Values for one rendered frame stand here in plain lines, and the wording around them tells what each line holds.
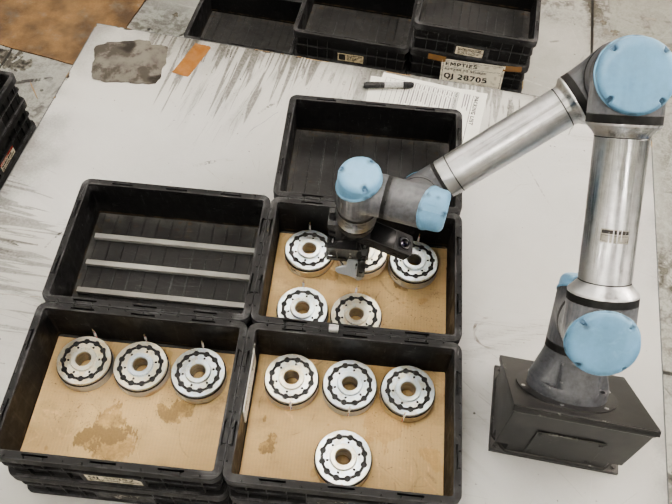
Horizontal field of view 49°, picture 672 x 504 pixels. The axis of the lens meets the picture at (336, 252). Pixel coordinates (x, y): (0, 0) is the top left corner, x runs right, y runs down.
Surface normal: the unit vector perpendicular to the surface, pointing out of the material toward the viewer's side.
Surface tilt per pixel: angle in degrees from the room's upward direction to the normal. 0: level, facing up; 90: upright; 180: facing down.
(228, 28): 0
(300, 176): 0
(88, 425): 0
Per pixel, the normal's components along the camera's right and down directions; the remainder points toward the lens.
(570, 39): 0.04, -0.55
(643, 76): -0.16, 0.08
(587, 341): -0.16, 0.34
